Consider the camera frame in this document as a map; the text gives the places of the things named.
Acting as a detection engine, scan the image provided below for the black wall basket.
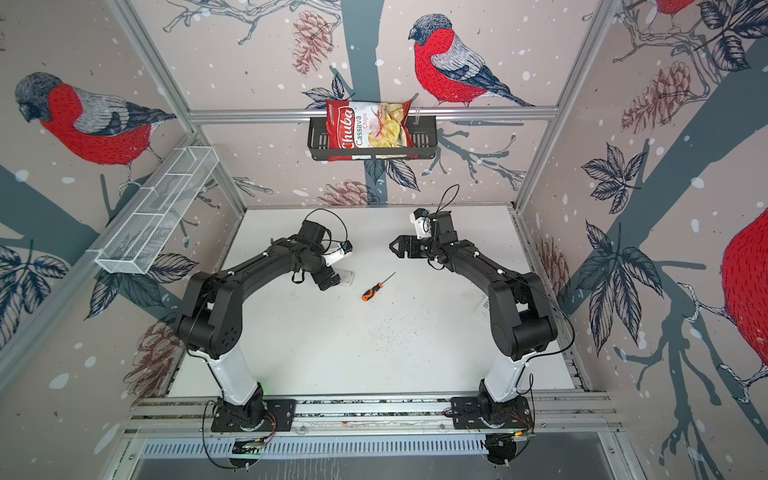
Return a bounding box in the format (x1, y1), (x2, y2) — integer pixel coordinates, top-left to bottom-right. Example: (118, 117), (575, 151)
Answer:
(307, 116), (438, 161)

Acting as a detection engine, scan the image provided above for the white wire mesh shelf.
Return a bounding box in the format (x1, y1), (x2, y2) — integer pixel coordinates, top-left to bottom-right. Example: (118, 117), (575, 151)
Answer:
(95, 146), (219, 274)

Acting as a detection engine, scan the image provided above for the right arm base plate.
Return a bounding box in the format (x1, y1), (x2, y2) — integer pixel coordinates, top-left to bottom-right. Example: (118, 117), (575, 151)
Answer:
(447, 393), (534, 430)

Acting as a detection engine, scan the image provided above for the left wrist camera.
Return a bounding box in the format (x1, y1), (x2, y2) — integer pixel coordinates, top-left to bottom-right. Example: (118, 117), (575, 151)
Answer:
(322, 240), (353, 266)

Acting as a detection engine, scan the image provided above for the white remote control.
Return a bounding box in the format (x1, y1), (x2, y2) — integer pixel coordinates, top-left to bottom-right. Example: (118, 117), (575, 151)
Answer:
(336, 269), (355, 286)

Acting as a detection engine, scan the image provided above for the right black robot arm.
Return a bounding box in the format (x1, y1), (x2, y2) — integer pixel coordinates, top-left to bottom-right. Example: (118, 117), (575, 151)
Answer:
(389, 208), (558, 425)

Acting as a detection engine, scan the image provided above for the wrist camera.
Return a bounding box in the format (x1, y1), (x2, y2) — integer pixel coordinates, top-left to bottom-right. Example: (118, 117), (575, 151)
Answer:
(410, 208), (432, 239)
(322, 240), (353, 266)

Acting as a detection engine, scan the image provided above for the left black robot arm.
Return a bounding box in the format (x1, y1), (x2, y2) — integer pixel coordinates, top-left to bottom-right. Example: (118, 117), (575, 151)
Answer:
(174, 220), (353, 424)

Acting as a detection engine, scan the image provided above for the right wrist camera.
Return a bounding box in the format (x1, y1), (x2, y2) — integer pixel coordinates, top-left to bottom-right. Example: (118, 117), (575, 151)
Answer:
(410, 208), (432, 239)

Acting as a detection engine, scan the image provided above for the orange black screwdriver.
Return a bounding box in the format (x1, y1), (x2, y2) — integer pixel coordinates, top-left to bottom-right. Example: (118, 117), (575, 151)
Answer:
(361, 272), (395, 302)

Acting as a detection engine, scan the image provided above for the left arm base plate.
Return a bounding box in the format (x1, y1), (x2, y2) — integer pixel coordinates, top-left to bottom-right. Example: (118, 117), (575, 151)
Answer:
(211, 398), (297, 433)

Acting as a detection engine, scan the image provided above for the red cassava chips bag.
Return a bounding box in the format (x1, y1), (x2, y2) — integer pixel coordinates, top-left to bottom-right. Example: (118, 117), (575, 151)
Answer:
(326, 100), (413, 150)

